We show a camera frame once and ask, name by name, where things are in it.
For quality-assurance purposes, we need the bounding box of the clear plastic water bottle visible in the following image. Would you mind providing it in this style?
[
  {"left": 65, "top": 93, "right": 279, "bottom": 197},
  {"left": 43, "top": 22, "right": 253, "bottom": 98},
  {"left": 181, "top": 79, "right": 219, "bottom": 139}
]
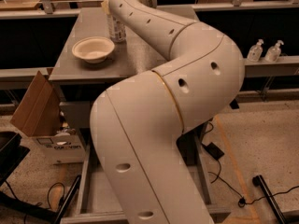
[{"left": 107, "top": 1, "right": 126, "bottom": 43}]

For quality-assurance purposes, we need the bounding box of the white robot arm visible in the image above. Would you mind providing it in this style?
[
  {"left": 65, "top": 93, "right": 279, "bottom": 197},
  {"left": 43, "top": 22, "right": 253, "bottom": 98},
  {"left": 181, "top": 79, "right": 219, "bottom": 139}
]
[{"left": 90, "top": 0, "right": 245, "bottom": 224}]

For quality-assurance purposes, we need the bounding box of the grey drawer cabinet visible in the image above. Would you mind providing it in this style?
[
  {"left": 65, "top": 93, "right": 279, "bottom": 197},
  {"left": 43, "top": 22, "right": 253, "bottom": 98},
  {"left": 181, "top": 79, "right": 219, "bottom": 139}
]
[{"left": 49, "top": 5, "right": 229, "bottom": 166}]

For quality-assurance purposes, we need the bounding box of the open grey middle drawer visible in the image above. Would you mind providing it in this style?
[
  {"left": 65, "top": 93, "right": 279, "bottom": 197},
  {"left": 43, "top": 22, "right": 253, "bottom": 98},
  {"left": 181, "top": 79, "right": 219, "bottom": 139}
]
[{"left": 61, "top": 132, "right": 231, "bottom": 224}]

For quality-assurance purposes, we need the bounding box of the white paper bowl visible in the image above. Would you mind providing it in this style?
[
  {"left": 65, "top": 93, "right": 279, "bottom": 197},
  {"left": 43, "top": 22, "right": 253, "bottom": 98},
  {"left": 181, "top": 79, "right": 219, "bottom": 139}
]
[{"left": 72, "top": 36, "right": 115, "bottom": 63}]

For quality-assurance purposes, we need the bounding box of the open cardboard box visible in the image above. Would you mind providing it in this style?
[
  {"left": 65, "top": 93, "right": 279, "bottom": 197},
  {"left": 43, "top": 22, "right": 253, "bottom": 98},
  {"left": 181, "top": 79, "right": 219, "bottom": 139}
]
[{"left": 10, "top": 72, "right": 85, "bottom": 164}]

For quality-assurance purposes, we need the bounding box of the black bin left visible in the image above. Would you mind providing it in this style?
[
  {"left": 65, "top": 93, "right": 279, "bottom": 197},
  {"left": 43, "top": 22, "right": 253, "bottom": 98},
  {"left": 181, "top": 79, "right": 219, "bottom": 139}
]
[{"left": 0, "top": 132, "right": 30, "bottom": 186}]

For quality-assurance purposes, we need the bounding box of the black power adapter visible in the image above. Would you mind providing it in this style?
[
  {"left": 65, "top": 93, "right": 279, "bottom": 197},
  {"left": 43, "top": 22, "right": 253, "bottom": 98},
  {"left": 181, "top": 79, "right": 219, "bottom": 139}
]
[{"left": 203, "top": 142, "right": 224, "bottom": 161}]

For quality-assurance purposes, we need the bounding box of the black metal leg left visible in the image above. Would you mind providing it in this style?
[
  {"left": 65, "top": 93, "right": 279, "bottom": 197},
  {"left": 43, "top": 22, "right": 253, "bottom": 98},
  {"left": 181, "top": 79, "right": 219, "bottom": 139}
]
[{"left": 52, "top": 175, "right": 81, "bottom": 224}]

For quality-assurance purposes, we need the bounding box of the black metal leg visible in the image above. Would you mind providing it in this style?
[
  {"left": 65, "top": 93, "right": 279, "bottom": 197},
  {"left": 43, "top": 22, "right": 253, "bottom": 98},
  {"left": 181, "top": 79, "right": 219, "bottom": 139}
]
[
  {"left": 252, "top": 175, "right": 288, "bottom": 224},
  {"left": 52, "top": 175, "right": 81, "bottom": 224}
]

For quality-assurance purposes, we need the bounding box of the black metal leg right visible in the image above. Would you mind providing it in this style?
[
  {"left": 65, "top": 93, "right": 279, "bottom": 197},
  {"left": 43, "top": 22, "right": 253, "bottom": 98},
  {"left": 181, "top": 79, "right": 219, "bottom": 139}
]
[{"left": 252, "top": 175, "right": 288, "bottom": 224}]

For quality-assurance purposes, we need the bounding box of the grey metal rail shelf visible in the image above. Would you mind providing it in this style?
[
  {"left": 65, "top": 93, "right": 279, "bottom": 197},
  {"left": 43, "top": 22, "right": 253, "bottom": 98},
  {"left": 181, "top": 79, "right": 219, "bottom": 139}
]
[{"left": 0, "top": 0, "right": 299, "bottom": 91}]

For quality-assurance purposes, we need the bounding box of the black cable left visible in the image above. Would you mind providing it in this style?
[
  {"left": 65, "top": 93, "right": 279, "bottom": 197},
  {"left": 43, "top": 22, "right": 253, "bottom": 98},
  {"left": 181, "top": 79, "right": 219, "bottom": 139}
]
[{"left": 4, "top": 180, "right": 66, "bottom": 210}]

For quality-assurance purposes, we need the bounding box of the black floor cable right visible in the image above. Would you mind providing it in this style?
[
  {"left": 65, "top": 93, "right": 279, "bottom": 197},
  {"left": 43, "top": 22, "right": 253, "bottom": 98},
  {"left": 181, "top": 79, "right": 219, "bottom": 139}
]
[{"left": 207, "top": 159, "right": 299, "bottom": 207}]

